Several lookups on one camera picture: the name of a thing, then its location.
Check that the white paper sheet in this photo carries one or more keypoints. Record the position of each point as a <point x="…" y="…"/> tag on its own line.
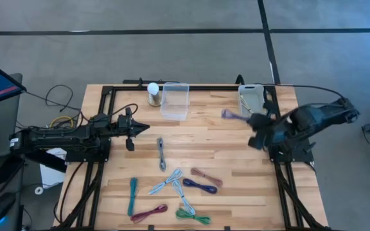
<point x="51" y="174"/>

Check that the small white-capped bottle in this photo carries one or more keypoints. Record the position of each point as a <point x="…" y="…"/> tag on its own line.
<point x="153" y="90"/>

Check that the black flat device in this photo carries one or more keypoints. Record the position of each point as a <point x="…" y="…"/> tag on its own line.
<point x="5" y="171"/>

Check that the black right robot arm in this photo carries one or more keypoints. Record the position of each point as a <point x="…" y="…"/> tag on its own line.
<point x="313" y="120"/>

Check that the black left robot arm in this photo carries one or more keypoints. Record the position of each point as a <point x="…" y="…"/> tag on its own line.
<point x="63" y="138"/>

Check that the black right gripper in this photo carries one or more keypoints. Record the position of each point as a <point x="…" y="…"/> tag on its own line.
<point x="267" y="134"/>

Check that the black computer mouse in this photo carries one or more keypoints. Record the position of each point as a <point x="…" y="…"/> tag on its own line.
<point x="0" y="207"/>

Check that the clear plastic bin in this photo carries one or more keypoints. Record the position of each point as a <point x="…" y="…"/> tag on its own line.
<point x="174" y="101"/>

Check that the black stand beam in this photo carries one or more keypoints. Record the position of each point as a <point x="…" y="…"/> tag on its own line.
<point x="43" y="160"/>

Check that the white tape roll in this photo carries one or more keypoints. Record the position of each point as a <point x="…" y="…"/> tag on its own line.
<point x="38" y="190"/>

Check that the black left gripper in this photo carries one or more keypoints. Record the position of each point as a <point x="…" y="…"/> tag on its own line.
<point x="128" y="126"/>

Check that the black metal table frame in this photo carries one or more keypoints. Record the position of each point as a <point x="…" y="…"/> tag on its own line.
<point x="210" y="88"/>

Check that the grey side desk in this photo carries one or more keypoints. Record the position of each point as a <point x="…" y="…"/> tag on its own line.
<point x="2" y="128"/>

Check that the grey plastic bin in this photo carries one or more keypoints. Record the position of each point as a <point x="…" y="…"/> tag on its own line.
<point x="255" y="94"/>

